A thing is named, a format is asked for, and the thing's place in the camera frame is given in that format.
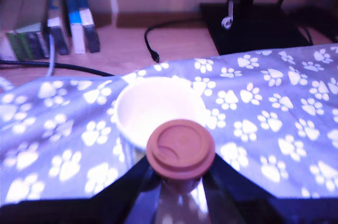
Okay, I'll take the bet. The dark box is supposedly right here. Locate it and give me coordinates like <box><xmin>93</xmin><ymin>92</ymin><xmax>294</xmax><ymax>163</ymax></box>
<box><xmin>26</xmin><ymin>30</ymin><xmax>50</xmax><ymax>60</ymax></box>

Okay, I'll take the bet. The grey paw print blanket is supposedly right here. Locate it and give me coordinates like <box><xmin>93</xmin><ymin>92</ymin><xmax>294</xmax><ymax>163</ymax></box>
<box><xmin>0</xmin><ymin>43</ymin><xmax>338</xmax><ymax>224</ymax></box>

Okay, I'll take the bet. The green box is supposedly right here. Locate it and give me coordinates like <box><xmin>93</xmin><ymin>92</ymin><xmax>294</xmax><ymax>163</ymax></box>
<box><xmin>5</xmin><ymin>29</ymin><xmax>34</xmax><ymax>61</ymax></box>

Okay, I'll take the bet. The cartoon print ceramic mug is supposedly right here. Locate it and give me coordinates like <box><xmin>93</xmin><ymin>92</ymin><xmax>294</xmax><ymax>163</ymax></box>
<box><xmin>113</xmin><ymin>76</ymin><xmax>209</xmax><ymax>163</ymax></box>

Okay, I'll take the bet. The pale grey cable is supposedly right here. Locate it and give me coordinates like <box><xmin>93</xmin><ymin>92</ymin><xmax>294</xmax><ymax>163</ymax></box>
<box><xmin>46</xmin><ymin>33</ymin><xmax>57</xmax><ymax>77</ymax></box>

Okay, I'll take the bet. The large black monitor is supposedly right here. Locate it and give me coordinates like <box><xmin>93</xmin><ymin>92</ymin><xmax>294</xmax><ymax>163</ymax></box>
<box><xmin>105</xmin><ymin>0</ymin><xmax>338</xmax><ymax>55</ymax></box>

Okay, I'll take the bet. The thin black cable with plug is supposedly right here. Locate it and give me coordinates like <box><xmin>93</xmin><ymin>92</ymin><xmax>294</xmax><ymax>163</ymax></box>
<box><xmin>143</xmin><ymin>19</ymin><xmax>204</xmax><ymax>63</ymax></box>

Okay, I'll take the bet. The blue and white book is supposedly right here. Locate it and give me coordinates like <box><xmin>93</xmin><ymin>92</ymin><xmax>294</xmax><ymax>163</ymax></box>
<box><xmin>64</xmin><ymin>0</ymin><xmax>87</xmax><ymax>55</ymax></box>

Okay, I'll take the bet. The thick black cable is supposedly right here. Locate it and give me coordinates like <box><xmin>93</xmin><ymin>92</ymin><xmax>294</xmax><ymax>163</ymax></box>
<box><xmin>0</xmin><ymin>59</ymin><xmax>115</xmax><ymax>77</ymax></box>

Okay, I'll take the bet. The small white cable clip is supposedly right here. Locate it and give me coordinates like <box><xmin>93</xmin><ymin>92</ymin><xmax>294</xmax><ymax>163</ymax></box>
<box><xmin>220</xmin><ymin>0</ymin><xmax>236</xmax><ymax>30</ymax></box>

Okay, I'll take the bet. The dark blue book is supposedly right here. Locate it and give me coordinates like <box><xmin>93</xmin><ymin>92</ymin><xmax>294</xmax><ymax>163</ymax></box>
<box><xmin>46</xmin><ymin>0</ymin><xmax>71</xmax><ymax>56</ymax></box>

